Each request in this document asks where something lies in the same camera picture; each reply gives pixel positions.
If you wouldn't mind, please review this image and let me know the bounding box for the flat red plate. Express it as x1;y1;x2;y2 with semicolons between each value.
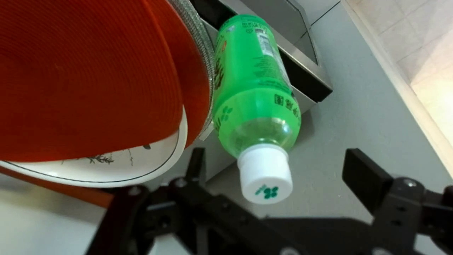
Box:
0;167;115;210

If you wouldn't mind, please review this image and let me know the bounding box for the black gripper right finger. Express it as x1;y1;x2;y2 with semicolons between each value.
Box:
341;148;453;255

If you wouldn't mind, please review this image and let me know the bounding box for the stainless steel black microwave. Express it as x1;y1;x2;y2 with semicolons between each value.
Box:
189;0;334;183

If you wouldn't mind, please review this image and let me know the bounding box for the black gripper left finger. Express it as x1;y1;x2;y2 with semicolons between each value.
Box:
87;146;224;255

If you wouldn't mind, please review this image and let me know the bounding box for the green plastic bottle white cap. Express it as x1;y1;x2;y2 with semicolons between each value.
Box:
211;13;303;206

